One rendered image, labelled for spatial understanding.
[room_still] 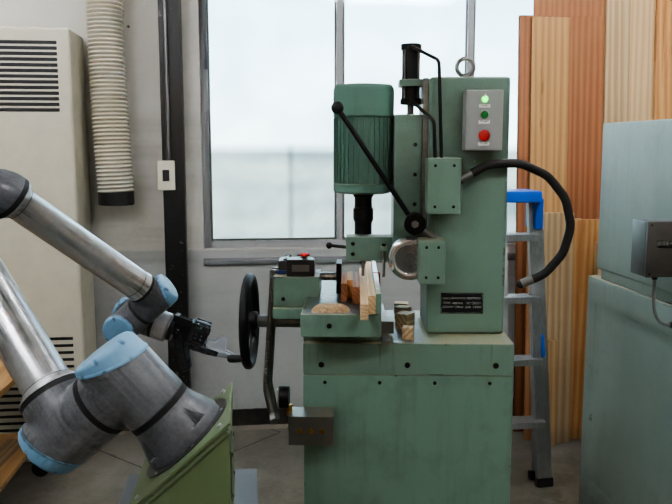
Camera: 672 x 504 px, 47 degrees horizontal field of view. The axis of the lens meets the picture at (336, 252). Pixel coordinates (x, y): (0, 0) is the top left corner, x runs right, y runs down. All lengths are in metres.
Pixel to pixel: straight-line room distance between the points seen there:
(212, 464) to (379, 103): 1.09
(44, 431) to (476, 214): 1.24
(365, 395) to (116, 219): 1.81
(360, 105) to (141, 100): 1.60
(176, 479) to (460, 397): 0.87
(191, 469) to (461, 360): 0.84
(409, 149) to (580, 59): 1.73
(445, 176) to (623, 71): 1.90
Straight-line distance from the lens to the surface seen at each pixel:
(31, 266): 3.42
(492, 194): 2.20
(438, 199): 2.10
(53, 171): 3.36
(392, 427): 2.20
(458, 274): 2.22
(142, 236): 3.62
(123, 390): 1.69
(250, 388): 3.74
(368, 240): 2.26
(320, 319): 2.01
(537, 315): 3.17
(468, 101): 2.13
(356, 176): 2.20
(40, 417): 1.79
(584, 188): 3.78
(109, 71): 3.44
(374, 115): 2.20
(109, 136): 3.43
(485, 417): 2.21
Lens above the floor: 1.33
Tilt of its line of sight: 8 degrees down
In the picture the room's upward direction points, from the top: straight up
